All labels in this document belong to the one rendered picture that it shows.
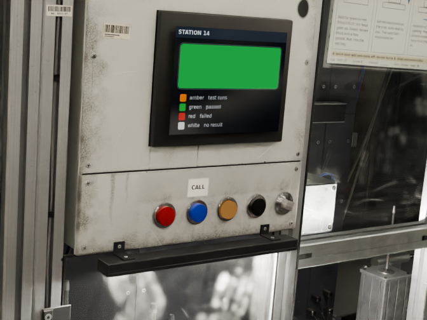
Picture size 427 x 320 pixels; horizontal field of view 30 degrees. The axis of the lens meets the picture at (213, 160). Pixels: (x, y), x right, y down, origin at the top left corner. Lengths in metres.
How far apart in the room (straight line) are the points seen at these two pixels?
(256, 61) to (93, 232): 0.36
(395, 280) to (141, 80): 0.96
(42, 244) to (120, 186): 0.14
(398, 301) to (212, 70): 0.93
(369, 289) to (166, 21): 0.99
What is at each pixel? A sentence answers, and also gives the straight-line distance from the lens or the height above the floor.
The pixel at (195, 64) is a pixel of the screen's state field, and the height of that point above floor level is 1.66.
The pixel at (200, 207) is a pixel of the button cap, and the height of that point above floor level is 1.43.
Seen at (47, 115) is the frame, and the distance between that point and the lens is 1.12.
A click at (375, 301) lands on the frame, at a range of 1.93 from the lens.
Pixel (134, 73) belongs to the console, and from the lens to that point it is 1.16.
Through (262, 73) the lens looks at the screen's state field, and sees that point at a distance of 1.27.
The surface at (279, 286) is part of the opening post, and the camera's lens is 1.44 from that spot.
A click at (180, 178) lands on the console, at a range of 1.24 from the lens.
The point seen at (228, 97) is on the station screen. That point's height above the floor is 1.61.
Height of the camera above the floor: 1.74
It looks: 11 degrees down
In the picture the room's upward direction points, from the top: 4 degrees clockwise
